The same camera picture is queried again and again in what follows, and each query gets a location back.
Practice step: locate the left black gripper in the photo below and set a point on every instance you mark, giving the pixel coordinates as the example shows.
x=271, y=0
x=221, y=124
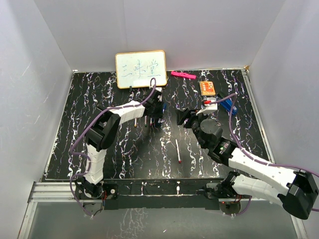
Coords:
x=159, y=115

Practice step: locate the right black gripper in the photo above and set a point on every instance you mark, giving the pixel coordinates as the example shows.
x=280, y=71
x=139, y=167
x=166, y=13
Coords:
x=182, y=114

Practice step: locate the white pen blue tip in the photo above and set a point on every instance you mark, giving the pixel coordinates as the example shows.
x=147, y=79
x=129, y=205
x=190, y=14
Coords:
x=160, y=120

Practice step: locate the white pen red tip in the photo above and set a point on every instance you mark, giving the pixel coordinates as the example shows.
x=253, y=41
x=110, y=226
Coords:
x=177, y=151

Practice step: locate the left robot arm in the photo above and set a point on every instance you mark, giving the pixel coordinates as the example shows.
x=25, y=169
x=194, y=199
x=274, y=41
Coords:
x=103, y=132

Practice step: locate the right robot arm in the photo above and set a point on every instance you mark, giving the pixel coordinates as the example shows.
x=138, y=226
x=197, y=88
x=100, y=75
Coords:
x=292, y=188

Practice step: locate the orange card pack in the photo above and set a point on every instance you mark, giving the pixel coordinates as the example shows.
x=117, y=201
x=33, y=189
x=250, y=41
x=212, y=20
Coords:
x=207, y=88

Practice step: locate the pink plastic clip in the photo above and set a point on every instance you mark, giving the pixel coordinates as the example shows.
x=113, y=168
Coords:
x=183, y=75

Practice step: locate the blue stapler tool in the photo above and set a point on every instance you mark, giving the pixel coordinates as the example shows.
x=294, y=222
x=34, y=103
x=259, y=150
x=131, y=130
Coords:
x=226, y=103

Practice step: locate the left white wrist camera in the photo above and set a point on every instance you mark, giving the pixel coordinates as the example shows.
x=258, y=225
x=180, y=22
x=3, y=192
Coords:
x=158, y=87

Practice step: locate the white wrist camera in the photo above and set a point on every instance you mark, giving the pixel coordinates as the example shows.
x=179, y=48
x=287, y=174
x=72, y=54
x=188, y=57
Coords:
x=209, y=106
x=158, y=87

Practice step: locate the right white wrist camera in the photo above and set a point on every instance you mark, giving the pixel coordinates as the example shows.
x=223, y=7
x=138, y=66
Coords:
x=209, y=106

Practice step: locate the small whiteboard with wooden frame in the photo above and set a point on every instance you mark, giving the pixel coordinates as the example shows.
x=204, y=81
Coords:
x=135, y=69

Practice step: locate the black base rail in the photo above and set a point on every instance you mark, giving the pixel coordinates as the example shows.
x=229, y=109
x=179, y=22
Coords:
x=155, y=193

